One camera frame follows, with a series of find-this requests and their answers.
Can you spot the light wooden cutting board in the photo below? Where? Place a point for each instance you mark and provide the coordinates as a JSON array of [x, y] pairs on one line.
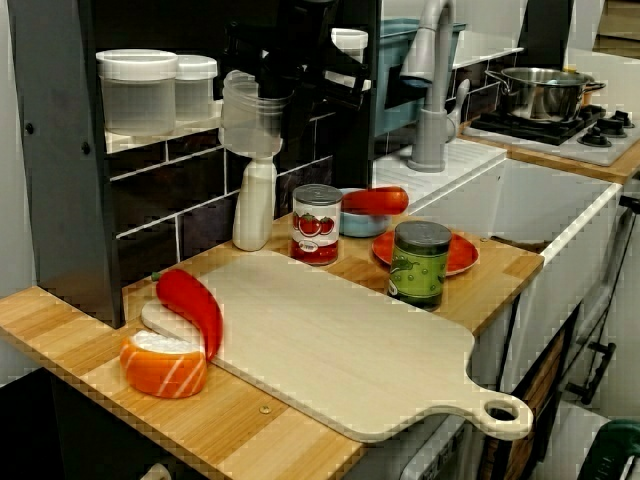
[[325, 340]]

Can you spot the grey dispenser panel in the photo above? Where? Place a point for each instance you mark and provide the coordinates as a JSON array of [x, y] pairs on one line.
[[440, 455]]

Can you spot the toy stove cooktop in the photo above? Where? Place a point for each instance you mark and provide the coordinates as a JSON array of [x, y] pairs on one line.
[[595, 156]]

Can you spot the white detergent bottle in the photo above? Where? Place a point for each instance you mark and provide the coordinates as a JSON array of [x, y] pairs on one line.
[[254, 210]]

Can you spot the tall white lidded jar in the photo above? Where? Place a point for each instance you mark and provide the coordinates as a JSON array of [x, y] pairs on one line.
[[350, 37]]

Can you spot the black stove knob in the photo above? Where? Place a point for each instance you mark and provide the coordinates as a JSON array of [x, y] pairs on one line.
[[619, 122], [595, 136]]

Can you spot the wide white lidded jar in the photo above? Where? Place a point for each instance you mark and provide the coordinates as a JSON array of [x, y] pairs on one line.
[[137, 95]]

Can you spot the clear lidless plastic jar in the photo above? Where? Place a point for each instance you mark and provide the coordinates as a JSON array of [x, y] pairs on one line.
[[250, 125]]

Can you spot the stainless steel pot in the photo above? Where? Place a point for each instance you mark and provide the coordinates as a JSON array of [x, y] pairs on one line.
[[540, 95]]

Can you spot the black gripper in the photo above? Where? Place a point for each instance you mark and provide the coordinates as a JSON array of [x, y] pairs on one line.
[[310, 40]]

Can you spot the dark kitchen side panel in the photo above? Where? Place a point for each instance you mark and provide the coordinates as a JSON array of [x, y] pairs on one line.
[[547, 25]]

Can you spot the red toy sausage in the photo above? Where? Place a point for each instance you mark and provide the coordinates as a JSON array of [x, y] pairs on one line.
[[375, 200]]

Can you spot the brown wood grain door panel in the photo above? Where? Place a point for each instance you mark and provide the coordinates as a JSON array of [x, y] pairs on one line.
[[537, 385]]

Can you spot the black thin stand rod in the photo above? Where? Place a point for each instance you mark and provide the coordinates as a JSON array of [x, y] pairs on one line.
[[631, 202]]

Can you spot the white toy sink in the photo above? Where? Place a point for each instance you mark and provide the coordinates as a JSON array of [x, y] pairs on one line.
[[575, 215]]

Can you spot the light blue bowl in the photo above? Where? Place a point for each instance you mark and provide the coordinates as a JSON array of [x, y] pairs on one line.
[[360, 226]]

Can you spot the red toy chili pepper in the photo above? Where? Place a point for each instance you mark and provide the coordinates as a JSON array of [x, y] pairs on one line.
[[195, 305]]

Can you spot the dark grey shelf unit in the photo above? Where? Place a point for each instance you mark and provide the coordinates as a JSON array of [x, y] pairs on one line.
[[65, 175]]

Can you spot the grey toy faucet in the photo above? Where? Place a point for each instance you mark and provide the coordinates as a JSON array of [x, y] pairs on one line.
[[435, 125]]

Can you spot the white lidded plastic jar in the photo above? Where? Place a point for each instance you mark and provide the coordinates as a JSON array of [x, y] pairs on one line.
[[197, 87]]

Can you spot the red round plate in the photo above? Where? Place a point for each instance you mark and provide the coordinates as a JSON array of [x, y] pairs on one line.
[[462, 255]]

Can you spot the green peas tin can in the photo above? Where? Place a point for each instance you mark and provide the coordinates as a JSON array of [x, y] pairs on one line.
[[420, 265]]

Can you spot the salmon sushi toy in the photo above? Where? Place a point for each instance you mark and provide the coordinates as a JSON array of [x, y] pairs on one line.
[[165, 370]]

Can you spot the tomato print tin can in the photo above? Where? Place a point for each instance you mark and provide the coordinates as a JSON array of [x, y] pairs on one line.
[[316, 225]]

